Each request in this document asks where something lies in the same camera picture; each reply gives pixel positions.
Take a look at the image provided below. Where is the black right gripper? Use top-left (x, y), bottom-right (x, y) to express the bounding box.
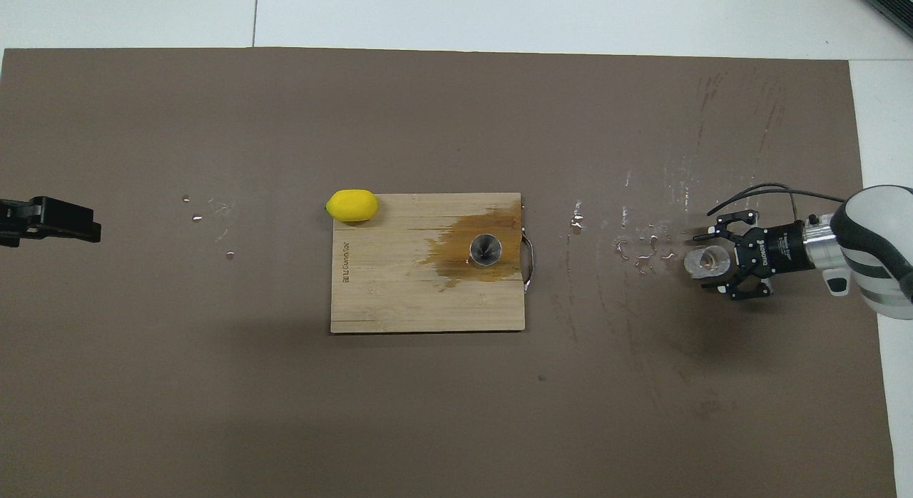
top-left (693, 210), bottom-right (810, 300)

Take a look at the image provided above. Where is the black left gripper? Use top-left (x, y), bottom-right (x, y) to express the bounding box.
top-left (0, 196), bottom-right (102, 248)

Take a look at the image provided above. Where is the clear plastic cup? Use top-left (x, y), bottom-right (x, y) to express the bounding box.
top-left (683, 245), bottom-right (734, 280)

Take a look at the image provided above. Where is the metal jigger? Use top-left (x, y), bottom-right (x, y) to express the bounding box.
top-left (469, 233), bottom-right (503, 268)

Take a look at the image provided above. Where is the brown table mat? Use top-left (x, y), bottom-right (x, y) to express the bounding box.
top-left (0, 47), bottom-right (898, 498)

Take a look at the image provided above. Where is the yellow lemon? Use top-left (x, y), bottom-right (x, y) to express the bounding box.
top-left (326, 189), bottom-right (379, 223)

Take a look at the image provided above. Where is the grey ridged device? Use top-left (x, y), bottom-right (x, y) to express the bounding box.
top-left (860, 0), bottom-right (913, 35)

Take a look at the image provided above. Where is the wooden cutting board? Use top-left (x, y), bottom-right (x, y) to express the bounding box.
top-left (330, 193), bottom-right (534, 334)

